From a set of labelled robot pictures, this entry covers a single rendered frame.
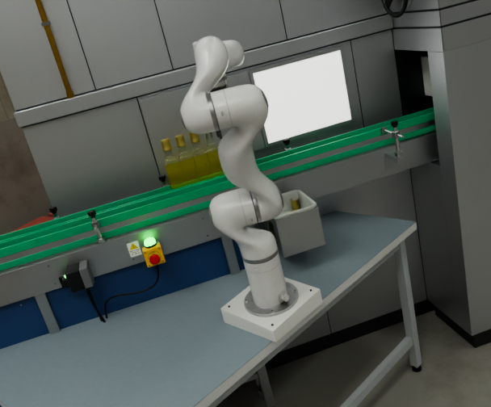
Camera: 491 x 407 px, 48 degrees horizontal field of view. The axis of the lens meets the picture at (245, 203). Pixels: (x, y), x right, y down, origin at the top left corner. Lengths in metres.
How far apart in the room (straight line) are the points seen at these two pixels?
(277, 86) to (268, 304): 0.99
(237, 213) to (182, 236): 0.53
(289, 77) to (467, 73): 0.71
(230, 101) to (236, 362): 0.81
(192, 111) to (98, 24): 0.97
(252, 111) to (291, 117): 1.02
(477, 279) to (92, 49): 1.92
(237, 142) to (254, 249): 0.40
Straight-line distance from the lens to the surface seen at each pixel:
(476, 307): 2.75
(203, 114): 1.40
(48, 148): 2.35
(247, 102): 1.40
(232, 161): 1.51
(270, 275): 1.78
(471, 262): 2.62
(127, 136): 2.33
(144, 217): 2.12
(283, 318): 1.80
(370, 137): 2.39
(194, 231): 2.14
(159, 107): 2.29
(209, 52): 1.45
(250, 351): 1.78
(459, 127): 2.38
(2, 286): 2.22
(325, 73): 2.45
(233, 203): 1.66
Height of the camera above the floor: 1.76
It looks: 20 degrees down
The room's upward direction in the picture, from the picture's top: 14 degrees counter-clockwise
